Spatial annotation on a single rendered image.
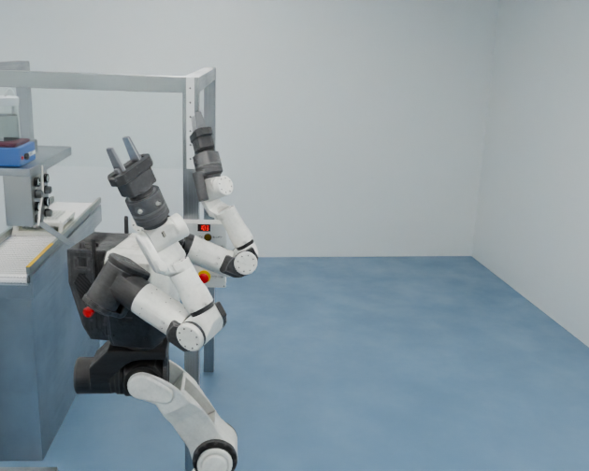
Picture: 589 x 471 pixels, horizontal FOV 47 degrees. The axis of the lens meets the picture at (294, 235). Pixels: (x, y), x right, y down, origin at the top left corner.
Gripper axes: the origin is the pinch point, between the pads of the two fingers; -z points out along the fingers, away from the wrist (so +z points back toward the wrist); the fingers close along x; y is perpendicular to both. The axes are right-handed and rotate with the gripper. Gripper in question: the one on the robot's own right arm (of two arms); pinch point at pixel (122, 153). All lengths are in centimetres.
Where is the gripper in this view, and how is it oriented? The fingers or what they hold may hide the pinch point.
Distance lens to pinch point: 166.3
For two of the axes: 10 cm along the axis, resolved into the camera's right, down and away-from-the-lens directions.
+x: 5.4, -5.5, 6.3
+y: 7.9, 0.7, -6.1
